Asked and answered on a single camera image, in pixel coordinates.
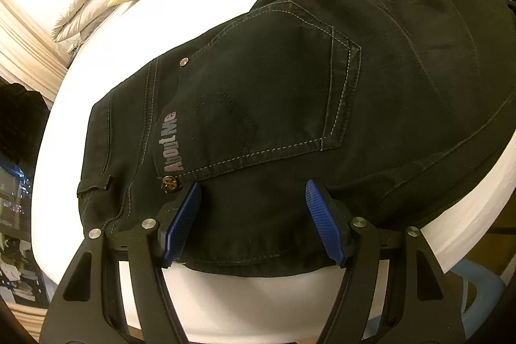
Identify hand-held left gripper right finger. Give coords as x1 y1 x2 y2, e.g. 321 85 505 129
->
305 178 470 344

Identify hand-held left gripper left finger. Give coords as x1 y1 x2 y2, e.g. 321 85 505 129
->
38 181 202 344

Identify black pants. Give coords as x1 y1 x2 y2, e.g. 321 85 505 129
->
76 0 516 278

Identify light blue plastic stool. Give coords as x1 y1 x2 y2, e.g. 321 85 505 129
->
447 257 509 344

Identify white bed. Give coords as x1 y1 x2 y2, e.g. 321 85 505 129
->
34 0 516 340

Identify dark cloth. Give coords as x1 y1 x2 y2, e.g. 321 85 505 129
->
0 83 51 167

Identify cream layered bedding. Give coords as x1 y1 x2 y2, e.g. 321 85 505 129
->
0 0 69 103

